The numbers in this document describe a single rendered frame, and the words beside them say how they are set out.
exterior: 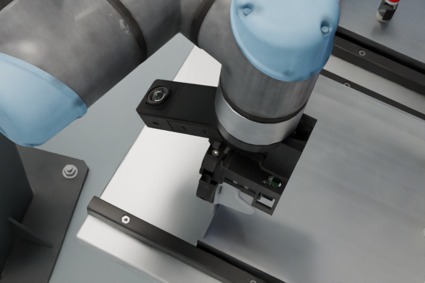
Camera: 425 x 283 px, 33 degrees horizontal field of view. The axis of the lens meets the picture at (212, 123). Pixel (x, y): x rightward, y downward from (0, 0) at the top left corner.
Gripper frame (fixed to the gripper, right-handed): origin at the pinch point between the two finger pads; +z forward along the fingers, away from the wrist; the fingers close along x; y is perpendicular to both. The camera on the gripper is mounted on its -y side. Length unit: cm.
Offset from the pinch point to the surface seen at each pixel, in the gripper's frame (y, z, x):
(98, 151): -39, 92, 35
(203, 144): -3.9, 3.5, 6.2
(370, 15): 7.4, 3.1, 34.5
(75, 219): -35, 92, 16
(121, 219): -7.5, 1.8, -7.3
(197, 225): 0.0, 3.4, -3.5
